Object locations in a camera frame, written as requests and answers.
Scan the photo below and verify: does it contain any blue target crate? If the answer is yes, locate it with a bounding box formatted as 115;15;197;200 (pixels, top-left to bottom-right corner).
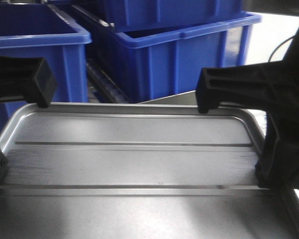
0;3;92;134

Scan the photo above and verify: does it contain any steel rack cross beam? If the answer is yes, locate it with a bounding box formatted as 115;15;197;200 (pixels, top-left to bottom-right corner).
139;91;197;105

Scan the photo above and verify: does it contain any upper shelf roller rail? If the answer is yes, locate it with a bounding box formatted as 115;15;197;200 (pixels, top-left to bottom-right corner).
86;58;130;104

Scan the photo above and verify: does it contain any blue crate top nested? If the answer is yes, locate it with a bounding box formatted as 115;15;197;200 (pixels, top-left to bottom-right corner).
99;0;246;32

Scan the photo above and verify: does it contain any small silver ribbed tray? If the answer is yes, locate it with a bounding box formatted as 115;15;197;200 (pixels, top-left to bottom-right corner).
0;103;299;239

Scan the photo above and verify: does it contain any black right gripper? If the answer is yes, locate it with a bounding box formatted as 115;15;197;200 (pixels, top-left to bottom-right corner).
195;28;299;189

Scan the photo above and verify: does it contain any blue stacked crate pair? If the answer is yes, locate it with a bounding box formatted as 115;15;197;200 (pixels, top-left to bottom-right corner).
73;5;261;103

